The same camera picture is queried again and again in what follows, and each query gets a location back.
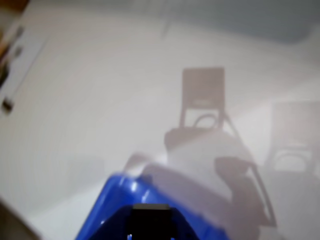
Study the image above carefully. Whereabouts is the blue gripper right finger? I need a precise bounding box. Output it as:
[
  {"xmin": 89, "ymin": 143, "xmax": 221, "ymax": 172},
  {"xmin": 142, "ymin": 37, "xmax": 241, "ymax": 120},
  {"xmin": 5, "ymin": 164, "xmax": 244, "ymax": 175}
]
[{"xmin": 171, "ymin": 208, "xmax": 201, "ymax": 240}]

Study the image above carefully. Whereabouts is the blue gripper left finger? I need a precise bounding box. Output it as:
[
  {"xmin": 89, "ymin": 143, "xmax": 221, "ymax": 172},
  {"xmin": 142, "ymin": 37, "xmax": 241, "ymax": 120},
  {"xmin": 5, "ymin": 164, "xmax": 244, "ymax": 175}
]
[{"xmin": 98, "ymin": 204, "xmax": 133, "ymax": 240}]

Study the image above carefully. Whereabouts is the black lego cube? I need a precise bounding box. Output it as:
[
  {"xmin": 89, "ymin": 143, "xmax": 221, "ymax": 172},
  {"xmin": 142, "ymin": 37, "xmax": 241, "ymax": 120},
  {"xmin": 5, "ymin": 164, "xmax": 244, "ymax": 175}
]
[{"xmin": 130, "ymin": 203, "xmax": 173, "ymax": 240}]

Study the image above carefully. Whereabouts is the blue plastic bin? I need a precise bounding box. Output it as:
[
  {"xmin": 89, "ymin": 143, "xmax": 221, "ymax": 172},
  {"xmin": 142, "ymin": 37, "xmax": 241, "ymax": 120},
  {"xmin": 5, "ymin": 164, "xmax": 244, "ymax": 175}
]
[{"xmin": 74, "ymin": 172, "xmax": 227, "ymax": 240}]

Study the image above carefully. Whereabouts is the small dark block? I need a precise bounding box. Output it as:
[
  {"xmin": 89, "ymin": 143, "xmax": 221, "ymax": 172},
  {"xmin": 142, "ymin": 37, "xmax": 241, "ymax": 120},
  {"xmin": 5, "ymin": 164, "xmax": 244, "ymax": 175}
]
[{"xmin": 1, "ymin": 98, "xmax": 14, "ymax": 113}]

